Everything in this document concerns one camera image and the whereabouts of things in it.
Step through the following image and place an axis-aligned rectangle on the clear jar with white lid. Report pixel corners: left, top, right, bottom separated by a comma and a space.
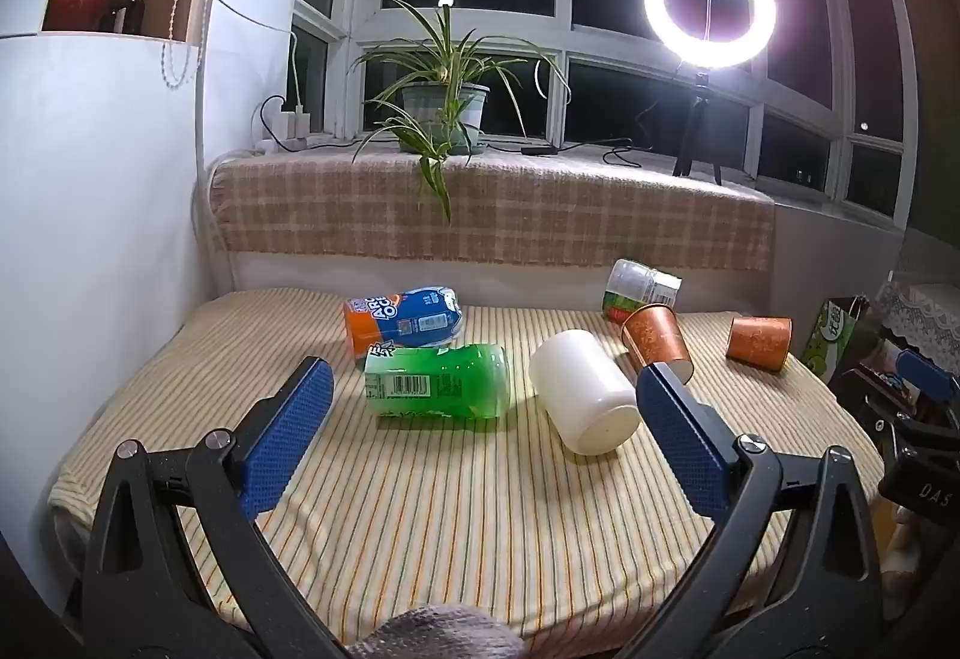
602, 259, 683, 324

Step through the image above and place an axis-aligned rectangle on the black cable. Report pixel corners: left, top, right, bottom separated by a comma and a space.
480, 104, 647, 168

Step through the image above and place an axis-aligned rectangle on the potted spider plant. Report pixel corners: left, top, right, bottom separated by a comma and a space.
352, 0, 572, 225

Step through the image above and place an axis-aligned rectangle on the striped bed sheet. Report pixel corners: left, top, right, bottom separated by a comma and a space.
49, 287, 890, 645

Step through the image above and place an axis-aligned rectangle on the grey knitted cloth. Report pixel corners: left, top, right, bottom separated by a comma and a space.
352, 603, 526, 659

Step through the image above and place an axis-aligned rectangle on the green plastic bottle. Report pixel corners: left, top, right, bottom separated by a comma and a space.
364, 342, 512, 421

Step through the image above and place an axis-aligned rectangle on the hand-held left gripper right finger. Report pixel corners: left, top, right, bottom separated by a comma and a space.
615, 363, 890, 659

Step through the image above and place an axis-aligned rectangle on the white cup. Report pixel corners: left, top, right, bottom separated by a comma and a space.
529, 329, 641, 456

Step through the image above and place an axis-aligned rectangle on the black tripod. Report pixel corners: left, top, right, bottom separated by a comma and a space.
673, 66, 723, 186

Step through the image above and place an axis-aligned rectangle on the green paper bag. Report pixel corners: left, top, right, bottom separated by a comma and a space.
801, 297, 871, 384

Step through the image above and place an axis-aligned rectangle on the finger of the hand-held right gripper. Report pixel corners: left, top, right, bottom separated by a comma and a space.
834, 350, 960, 459

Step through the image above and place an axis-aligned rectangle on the white window frame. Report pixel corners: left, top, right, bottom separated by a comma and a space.
289, 0, 910, 231

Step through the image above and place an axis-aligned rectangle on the orange and blue bottle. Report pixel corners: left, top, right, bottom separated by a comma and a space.
344, 287, 466, 357

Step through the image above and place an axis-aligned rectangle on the plaid blanket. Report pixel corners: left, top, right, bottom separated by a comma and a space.
208, 150, 775, 274

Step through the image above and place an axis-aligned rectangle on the white lace cloth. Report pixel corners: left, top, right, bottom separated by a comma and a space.
874, 284, 960, 360

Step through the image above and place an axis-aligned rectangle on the ring light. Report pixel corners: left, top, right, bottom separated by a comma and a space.
643, 0, 778, 71

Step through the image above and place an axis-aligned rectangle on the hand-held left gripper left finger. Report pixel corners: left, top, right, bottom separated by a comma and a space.
64, 356, 353, 659

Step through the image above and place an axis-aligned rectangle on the white power strip with chargers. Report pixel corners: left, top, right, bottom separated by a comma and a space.
253, 96, 313, 154

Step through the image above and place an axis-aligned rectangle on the copper paper cup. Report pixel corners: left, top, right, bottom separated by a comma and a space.
620, 303, 695, 381
725, 316, 794, 371

